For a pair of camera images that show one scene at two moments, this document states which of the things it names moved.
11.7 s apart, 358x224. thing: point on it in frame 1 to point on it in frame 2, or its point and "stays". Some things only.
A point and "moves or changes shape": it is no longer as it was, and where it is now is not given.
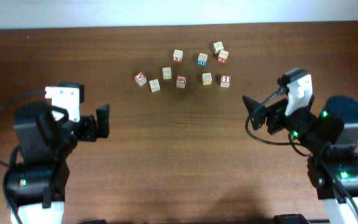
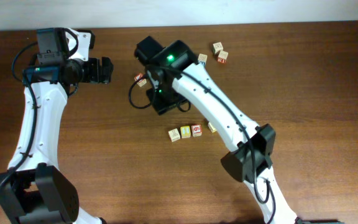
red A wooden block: [140, 79] stays
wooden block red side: [155, 85] moves or changes shape
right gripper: [273, 116] to [160, 107]
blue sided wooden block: [202, 59] stays
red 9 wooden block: [181, 81] moves or changes shape
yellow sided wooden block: [207, 78] moves or changes shape
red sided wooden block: [222, 56] stays
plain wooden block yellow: [166, 72] moves or changes shape
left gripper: [102, 122] to [107, 69]
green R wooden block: [217, 46] stays
